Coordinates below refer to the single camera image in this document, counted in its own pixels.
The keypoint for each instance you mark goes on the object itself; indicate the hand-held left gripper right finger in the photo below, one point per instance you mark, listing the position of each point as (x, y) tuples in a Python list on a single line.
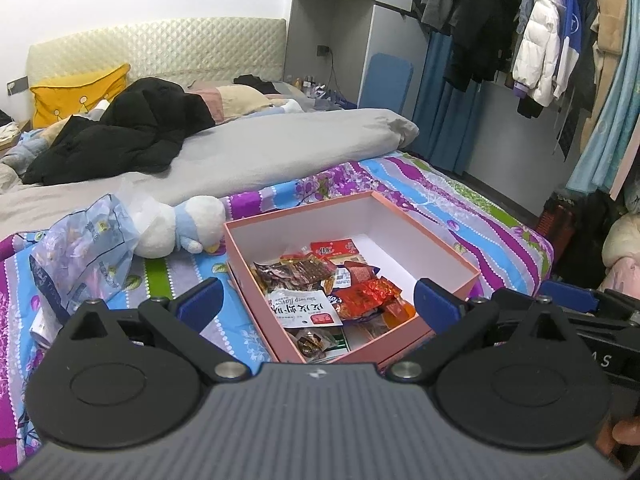
[(437, 305)]

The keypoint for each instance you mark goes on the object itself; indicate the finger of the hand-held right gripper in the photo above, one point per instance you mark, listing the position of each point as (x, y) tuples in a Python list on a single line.
[(570, 295)]

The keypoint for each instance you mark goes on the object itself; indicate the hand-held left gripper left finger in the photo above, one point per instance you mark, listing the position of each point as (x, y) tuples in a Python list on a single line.
[(200, 302)]

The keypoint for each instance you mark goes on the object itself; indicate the red crinkly snack packet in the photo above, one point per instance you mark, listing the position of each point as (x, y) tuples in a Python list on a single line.
[(372, 292)]

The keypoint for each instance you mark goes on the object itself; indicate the clear white label snack packet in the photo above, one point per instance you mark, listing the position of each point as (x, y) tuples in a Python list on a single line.
[(305, 310)]

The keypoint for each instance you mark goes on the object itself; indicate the red white label snack packet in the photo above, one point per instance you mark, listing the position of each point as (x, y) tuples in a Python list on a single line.
[(332, 249)]

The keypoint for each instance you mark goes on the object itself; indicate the clear black gold label packet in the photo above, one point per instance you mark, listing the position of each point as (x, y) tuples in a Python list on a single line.
[(312, 344)]

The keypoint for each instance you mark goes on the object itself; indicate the pink cardboard box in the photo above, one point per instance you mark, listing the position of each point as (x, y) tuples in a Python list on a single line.
[(320, 220)]

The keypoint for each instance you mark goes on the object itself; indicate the person's right hand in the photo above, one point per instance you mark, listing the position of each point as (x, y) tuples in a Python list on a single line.
[(627, 432)]

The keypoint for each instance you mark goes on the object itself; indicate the black bag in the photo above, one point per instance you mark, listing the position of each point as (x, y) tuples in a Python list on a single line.
[(590, 240)]

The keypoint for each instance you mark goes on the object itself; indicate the cream fluffy blanket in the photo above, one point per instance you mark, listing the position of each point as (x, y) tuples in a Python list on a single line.
[(622, 240)]

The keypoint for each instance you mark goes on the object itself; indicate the white and blue plush toy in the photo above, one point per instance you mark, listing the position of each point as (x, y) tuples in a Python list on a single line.
[(160, 230)]

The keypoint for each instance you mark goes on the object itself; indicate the red square snack packet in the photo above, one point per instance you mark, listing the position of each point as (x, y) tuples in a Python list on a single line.
[(361, 273)]

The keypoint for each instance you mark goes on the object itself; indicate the purple floral bed sheet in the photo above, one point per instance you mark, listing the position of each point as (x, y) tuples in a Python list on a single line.
[(450, 195)]

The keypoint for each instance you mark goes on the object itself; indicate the clear blue plastic bag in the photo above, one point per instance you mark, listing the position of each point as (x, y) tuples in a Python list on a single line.
[(85, 245)]

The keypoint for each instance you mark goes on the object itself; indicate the light blue hanging cloth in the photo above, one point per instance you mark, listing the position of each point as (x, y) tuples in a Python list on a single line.
[(610, 140)]

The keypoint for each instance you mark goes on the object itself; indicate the white tube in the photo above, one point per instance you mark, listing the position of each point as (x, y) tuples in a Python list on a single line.
[(41, 327)]

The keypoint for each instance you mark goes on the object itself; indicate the grey duvet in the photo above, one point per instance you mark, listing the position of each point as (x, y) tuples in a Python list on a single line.
[(275, 145)]

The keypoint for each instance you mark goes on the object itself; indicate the black jacket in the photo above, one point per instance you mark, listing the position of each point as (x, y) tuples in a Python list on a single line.
[(130, 130)]

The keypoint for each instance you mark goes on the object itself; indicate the blue curtain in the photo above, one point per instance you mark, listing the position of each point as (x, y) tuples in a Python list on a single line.
[(440, 110)]

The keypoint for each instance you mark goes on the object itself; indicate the beige pillow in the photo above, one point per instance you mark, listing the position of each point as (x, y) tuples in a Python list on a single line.
[(240, 97)]

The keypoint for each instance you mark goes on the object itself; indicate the small black garment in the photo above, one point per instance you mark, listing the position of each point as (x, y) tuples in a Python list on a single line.
[(257, 83)]

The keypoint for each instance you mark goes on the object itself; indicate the blue padded board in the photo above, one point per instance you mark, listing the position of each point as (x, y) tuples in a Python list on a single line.
[(385, 80)]

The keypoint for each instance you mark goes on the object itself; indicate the pile of light clothes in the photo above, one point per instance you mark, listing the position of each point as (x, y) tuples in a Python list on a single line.
[(20, 155)]

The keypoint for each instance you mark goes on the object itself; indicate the cluttered bedside table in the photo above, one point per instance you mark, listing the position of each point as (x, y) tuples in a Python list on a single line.
[(315, 92)]

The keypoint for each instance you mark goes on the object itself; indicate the yellow pillow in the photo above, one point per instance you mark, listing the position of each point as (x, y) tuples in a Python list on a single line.
[(75, 95)]

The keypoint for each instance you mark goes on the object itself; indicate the wooden nightstand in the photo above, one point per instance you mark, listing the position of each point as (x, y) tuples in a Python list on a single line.
[(20, 129)]

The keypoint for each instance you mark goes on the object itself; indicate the white puffer jacket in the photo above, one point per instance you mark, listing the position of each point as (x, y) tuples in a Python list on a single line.
[(540, 45)]

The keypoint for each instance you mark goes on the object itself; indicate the cream quilted headboard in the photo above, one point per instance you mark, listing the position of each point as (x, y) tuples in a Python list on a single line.
[(175, 45)]

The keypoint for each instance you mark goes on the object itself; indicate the beige hanging coat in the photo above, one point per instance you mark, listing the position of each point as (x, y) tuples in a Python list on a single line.
[(610, 20)]

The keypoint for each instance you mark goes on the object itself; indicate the black hanging coat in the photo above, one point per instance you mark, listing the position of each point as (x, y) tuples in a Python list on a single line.
[(485, 25)]

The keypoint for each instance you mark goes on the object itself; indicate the grey wardrobe cabinet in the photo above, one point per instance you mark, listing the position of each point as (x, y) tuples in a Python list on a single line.
[(320, 10)]

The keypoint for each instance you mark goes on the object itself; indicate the black wall outlet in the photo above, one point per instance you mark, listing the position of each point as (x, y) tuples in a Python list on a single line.
[(322, 50)]

